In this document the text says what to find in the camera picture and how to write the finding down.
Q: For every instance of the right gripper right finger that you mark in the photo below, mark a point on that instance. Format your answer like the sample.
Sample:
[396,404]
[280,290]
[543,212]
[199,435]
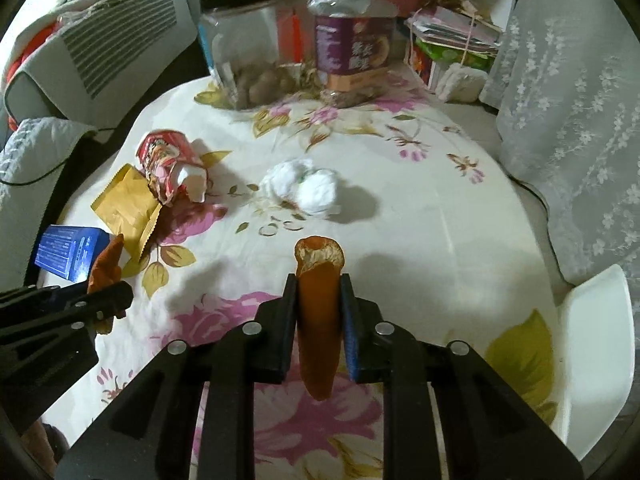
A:
[447,413]

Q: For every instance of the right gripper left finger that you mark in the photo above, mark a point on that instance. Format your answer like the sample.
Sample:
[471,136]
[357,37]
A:
[190,412]

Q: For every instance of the dark blue carton box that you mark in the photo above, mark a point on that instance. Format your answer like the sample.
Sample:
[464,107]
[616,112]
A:
[70,251]

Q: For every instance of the yellow snack wrapper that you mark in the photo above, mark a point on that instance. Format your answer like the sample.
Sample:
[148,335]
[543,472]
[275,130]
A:
[128,207]

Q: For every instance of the floral tablecloth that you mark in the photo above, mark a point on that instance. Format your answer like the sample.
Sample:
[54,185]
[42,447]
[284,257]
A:
[429,226]

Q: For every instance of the red snack bag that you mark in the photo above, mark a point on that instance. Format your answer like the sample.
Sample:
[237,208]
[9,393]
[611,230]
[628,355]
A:
[172,167]

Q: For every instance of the grey striped sofa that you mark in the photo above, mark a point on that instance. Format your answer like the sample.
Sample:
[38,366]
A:
[67,98]

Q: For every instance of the white crumpled tissue ball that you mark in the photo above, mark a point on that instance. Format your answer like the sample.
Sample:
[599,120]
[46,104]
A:
[297,182]

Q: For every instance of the white lace curtain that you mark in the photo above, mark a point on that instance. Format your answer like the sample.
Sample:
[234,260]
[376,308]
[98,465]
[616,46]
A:
[565,85]

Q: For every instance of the clear jar blue label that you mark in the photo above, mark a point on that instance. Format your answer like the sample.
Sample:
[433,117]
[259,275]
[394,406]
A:
[240,41]

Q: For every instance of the stacked papers pile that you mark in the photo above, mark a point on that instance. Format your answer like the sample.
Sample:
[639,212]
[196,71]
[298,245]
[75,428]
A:
[444,34]

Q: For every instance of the clear jar purple label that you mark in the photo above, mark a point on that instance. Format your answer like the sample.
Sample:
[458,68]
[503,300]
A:
[352,41]

